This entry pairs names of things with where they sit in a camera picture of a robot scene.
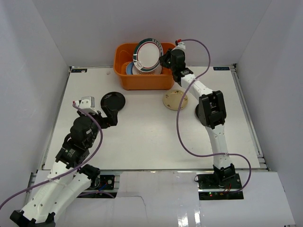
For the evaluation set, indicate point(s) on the blue table label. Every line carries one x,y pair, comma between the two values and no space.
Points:
78,70
221,68

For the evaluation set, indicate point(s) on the black plate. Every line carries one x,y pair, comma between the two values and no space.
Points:
197,111
113,101

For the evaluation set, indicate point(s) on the orange plastic bin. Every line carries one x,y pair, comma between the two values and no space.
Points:
124,56

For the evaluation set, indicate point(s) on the left blue table label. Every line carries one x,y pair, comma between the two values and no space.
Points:
78,70

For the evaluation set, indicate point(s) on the right blue table label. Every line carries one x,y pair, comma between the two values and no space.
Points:
221,68

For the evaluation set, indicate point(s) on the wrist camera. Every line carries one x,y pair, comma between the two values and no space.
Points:
86,103
180,45

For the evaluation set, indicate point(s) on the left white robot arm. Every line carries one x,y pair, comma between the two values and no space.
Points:
70,174

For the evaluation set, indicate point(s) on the green rimmed white plate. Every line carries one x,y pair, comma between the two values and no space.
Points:
146,55

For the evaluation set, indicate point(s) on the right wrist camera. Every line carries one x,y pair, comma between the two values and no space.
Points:
180,45

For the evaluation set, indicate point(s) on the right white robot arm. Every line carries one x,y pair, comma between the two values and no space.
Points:
211,112

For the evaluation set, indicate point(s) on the beige small plate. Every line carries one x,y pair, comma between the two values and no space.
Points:
172,98

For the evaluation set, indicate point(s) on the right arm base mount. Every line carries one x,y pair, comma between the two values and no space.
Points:
210,190

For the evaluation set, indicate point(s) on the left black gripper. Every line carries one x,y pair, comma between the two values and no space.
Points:
111,116

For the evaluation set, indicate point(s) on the sunburst pattern plate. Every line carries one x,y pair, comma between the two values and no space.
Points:
156,71

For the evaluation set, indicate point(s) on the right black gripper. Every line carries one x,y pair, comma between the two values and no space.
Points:
163,59

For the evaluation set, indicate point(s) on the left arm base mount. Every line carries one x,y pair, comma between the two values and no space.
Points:
102,188

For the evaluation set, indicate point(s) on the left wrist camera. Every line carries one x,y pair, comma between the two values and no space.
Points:
86,103

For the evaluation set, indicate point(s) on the blue plate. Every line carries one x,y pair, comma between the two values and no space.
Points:
130,69

